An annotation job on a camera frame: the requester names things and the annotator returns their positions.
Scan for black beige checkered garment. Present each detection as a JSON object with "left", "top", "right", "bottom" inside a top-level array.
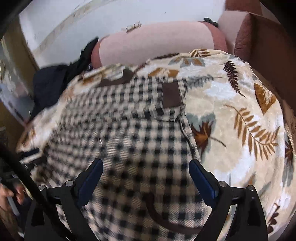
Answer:
[{"left": 43, "top": 75, "right": 208, "bottom": 240}]

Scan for black clothing pile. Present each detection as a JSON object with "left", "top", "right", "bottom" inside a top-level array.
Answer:
[{"left": 29, "top": 38, "right": 98, "bottom": 121}]

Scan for person's left hand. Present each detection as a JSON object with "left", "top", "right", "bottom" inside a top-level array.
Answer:
[{"left": 0, "top": 183, "right": 25, "bottom": 211}]

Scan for beige leaf-pattern fleece blanket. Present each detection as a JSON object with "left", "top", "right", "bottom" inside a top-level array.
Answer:
[{"left": 16, "top": 49, "right": 295, "bottom": 240}]

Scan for pink bolster pillow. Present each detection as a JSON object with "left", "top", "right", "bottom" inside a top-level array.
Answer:
[{"left": 91, "top": 21, "right": 228, "bottom": 68}]

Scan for brown headboard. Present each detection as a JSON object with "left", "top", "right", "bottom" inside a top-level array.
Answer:
[{"left": 225, "top": 1, "right": 295, "bottom": 109}]

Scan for dark-rimmed eyeglasses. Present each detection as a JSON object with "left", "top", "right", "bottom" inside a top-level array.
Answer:
[{"left": 121, "top": 21, "right": 142, "bottom": 33}]

